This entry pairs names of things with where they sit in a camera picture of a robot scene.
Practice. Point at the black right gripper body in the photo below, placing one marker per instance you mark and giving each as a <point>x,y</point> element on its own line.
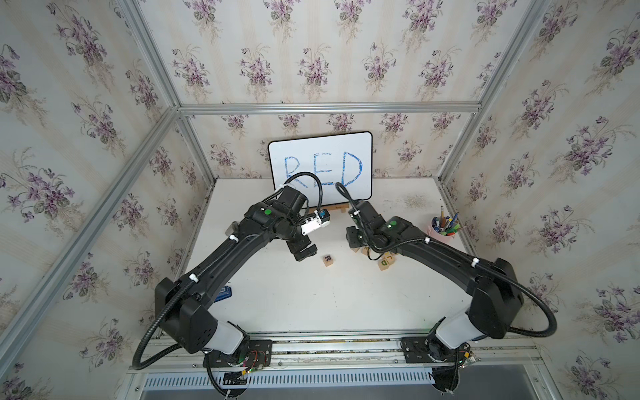
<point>353,237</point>

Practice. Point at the blue stapler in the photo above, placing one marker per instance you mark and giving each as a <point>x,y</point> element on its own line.
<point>224,294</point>

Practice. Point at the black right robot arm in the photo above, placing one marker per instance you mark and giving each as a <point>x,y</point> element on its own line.
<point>496,295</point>

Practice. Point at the coloured pens in cup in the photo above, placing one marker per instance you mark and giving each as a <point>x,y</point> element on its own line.
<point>449,224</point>

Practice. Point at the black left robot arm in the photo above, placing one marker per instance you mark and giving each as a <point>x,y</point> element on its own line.
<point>182,316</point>

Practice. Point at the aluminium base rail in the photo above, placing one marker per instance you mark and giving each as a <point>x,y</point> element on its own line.
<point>380,349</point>

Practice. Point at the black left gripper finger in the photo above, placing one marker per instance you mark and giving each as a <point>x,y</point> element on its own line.
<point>302,255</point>
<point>312,248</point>

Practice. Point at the whiteboard with RED written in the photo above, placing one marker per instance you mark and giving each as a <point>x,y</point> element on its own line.
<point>343,158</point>

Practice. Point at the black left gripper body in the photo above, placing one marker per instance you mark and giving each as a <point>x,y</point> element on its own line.
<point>298,240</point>

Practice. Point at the wooden block letter D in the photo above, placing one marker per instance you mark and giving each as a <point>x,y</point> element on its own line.
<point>386,261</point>

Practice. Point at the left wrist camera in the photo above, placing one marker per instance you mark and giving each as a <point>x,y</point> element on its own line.
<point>315,221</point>

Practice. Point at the pink pen cup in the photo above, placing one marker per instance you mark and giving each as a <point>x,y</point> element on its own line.
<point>435,232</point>

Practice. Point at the wooden whiteboard stand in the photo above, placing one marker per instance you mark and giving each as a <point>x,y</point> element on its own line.
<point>341,207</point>

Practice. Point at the grey whiteboard eraser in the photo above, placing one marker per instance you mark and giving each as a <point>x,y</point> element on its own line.
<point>232,230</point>

